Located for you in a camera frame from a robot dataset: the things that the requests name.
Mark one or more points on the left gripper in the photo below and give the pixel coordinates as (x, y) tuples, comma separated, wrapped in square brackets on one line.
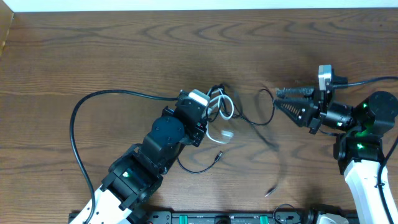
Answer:
[(198, 132)]

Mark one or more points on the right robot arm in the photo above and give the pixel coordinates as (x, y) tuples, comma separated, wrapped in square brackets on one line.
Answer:
[(358, 148)]

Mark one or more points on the wooden side panel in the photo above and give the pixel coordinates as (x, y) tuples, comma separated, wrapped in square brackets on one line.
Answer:
[(6, 19)]

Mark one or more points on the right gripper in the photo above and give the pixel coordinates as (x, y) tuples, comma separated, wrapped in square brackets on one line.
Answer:
[(309, 111)]

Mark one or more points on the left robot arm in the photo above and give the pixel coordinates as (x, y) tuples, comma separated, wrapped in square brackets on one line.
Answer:
[(134, 177)]

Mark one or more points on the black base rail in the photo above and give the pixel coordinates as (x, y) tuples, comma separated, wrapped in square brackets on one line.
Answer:
[(243, 218)]

